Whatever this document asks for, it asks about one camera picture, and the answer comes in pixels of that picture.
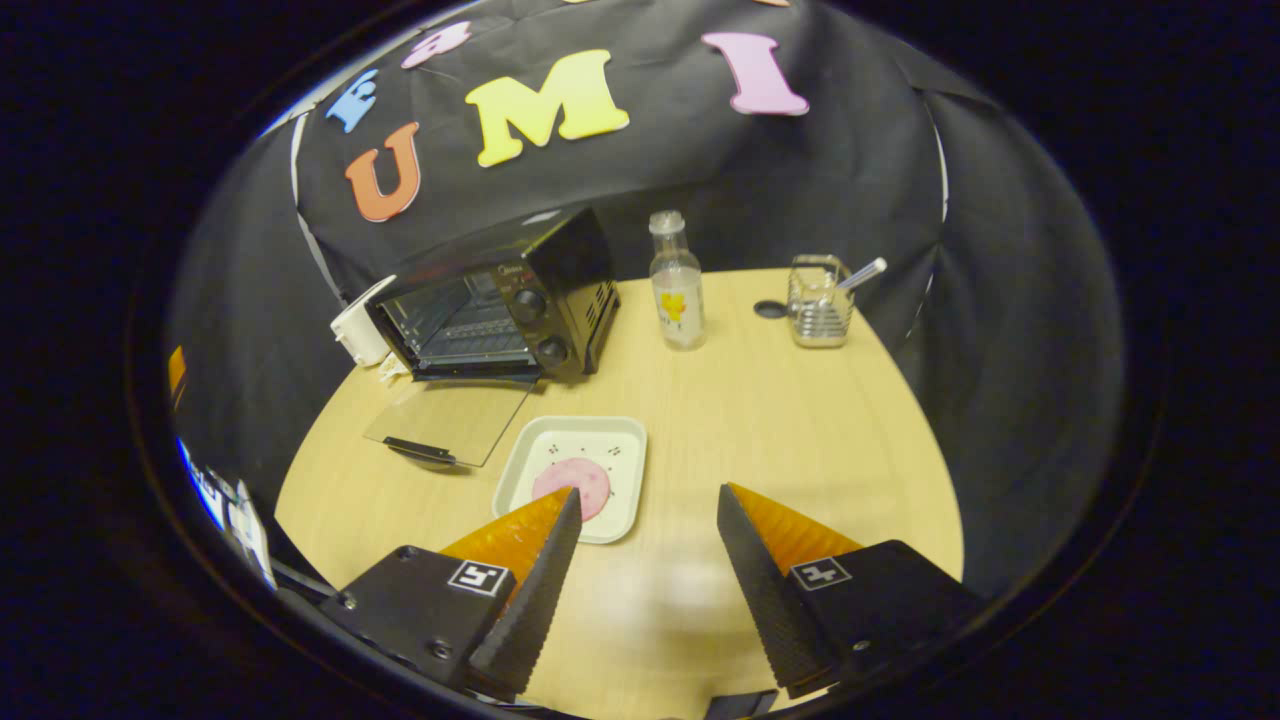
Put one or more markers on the pink round meat slice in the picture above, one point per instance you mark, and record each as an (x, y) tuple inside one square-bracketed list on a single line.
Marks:
[(590, 480)]

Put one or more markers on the white toaster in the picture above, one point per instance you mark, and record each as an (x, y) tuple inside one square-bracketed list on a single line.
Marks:
[(355, 325)]

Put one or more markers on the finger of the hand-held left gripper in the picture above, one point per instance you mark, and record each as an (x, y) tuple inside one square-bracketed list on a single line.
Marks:
[(178, 372)]

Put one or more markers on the clear glass bottle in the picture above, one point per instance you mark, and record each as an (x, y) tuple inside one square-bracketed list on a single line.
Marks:
[(678, 290)]

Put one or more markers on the white square plate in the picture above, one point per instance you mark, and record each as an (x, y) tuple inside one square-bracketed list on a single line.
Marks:
[(620, 450)]

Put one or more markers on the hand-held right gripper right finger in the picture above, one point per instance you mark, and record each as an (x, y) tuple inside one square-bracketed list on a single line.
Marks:
[(765, 600)]

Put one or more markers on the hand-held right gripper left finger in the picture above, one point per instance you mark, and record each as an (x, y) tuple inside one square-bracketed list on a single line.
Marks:
[(530, 610)]

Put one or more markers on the white divided dish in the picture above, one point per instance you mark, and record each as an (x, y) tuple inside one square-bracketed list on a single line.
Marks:
[(392, 370)]

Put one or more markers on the black backdrop cloth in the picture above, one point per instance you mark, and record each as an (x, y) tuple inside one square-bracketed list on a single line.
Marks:
[(800, 180)]

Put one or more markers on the small black cap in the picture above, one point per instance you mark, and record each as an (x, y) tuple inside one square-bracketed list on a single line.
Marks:
[(771, 309)]

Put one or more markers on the black electric oven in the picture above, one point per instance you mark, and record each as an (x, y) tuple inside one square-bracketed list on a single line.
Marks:
[(570, 260)]

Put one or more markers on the white stick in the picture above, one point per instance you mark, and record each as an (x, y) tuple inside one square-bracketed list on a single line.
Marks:
[(865, 272)]

